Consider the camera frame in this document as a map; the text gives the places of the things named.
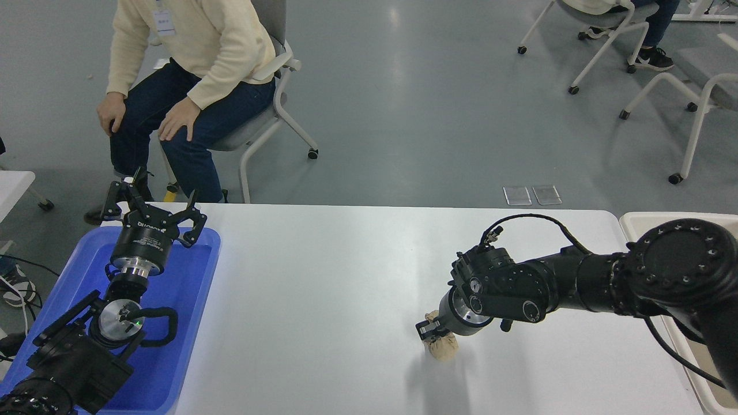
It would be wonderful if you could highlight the white furniture base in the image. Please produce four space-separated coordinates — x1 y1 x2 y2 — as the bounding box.
672 0 738 24

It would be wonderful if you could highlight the person's right hand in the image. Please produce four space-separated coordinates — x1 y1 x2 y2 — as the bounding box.
96 92 127 137

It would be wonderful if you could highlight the white frame wheeled chair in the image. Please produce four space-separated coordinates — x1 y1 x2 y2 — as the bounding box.
517 0 661 96

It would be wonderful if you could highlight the seated person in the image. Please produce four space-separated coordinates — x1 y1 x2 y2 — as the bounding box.
562 0 681 71

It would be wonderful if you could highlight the blue plastic tray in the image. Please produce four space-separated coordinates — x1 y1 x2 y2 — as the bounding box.
0 226 221 415

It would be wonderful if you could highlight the white cable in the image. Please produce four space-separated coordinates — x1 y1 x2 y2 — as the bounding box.
0 276 31 336

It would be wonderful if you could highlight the black cable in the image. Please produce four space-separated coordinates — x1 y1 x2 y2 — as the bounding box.
0 254 61 278

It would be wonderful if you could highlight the person's left hand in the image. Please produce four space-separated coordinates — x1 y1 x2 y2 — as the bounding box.
157 96 202 142

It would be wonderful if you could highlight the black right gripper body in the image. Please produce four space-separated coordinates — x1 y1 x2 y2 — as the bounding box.
438 290 463 337

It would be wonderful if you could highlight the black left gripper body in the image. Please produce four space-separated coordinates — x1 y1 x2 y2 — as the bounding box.
110 210 176 271

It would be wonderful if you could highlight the white frame grey seat chair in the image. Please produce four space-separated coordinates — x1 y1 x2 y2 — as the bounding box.
620 32 738 185

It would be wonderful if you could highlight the large pale bin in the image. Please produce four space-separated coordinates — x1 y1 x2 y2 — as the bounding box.
619 212 738 415

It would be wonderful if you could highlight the grey white sneaker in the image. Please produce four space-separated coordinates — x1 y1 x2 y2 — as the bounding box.
0 262 39 307

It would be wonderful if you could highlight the white side table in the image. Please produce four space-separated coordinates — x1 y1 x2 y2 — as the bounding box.
0 171 55 223

